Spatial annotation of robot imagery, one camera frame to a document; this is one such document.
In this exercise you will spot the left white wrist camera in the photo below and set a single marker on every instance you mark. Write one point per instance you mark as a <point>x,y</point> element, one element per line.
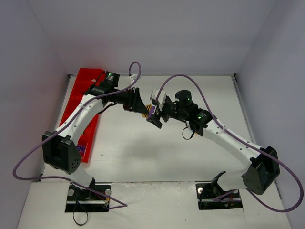
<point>134,78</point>

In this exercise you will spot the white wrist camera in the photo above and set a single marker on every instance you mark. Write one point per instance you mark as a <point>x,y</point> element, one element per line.
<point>134,78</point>
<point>158,98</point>

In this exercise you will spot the yellow black striped lego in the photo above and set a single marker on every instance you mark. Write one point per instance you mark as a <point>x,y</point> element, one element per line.
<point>148,107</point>

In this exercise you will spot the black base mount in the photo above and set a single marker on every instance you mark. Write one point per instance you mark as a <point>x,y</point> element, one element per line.
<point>210,196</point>
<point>83,201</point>

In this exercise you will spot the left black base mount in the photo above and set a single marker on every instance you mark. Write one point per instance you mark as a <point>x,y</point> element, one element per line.
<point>83,201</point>

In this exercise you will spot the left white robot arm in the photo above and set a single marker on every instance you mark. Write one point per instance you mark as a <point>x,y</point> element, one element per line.
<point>60,147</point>

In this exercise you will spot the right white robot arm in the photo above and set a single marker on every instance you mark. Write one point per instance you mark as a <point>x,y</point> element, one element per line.
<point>259,171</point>

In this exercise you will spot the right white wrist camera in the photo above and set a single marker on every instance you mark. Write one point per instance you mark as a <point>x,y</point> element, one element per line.
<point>158,98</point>

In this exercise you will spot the red divided plastic bin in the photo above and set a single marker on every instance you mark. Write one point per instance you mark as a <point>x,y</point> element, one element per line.
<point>85,78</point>

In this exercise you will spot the purple yellow striped lego stack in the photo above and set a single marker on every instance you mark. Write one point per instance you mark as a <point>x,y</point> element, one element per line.
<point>152,111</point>

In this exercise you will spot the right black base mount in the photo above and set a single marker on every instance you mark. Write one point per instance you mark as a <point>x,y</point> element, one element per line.
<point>210,196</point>

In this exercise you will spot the purple lego in bin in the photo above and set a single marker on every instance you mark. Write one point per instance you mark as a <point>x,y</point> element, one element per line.
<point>81,149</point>

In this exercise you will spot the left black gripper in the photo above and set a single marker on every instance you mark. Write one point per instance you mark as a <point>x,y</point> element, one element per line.
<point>133,99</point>

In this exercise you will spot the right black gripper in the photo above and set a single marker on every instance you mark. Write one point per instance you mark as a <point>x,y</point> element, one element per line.
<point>161,110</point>

